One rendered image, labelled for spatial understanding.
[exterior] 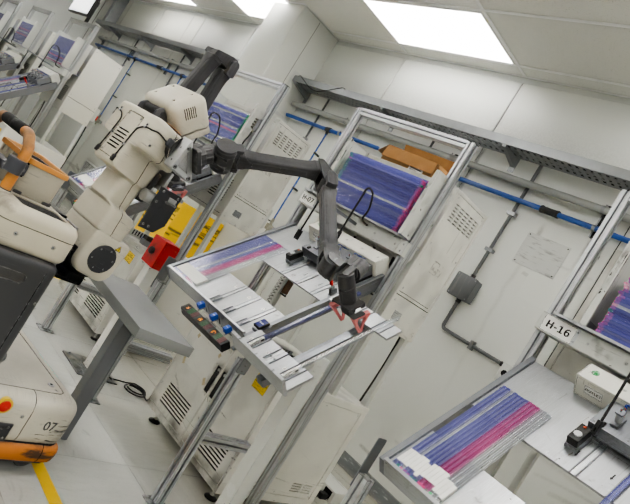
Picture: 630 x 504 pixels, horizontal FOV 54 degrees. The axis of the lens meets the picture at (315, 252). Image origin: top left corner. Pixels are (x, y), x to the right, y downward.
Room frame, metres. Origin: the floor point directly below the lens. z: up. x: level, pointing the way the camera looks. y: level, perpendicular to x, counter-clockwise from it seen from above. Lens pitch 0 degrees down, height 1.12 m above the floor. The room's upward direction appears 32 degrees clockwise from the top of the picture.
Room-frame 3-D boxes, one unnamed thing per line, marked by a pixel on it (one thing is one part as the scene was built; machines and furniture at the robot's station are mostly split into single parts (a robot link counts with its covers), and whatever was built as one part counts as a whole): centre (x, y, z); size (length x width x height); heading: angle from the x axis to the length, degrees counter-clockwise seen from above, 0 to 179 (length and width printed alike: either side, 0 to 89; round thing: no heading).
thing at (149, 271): (3.22, 0.68, 0.39); 0.24 x 0.24 x 0.78; 45
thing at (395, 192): (2.91, -0.11, 1.52); 0.51 x 0.13 x 0.27; 45
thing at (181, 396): (3.04, -0.16, 0.31); 0.70 x 0.65 x 0.62; 45
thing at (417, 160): (3.19, -0.25, 1.82); 0.68 x 0.30 x 0.20; 45
